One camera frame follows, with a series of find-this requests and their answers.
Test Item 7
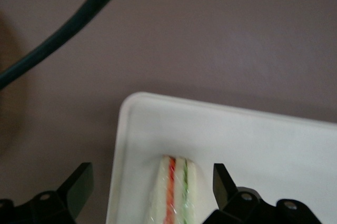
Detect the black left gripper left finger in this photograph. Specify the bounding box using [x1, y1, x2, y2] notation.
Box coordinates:
[0, 162, 95, 224]

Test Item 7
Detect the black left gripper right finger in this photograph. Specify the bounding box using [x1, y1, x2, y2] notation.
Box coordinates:
[204, 163, 323, 224]

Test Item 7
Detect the triangle sandwich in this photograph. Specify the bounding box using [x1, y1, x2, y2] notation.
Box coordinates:
[147, 155, 205, 224]

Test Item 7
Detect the white rectangular tray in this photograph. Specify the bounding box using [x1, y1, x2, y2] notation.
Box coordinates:
[105, 91, 337, 224]

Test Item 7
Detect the brown table mat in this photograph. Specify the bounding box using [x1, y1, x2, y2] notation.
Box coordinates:
[0, 0, 337, 224]

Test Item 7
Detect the dark green thick cable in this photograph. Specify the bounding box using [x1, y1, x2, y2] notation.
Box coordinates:
[0, 0, 134, 90]

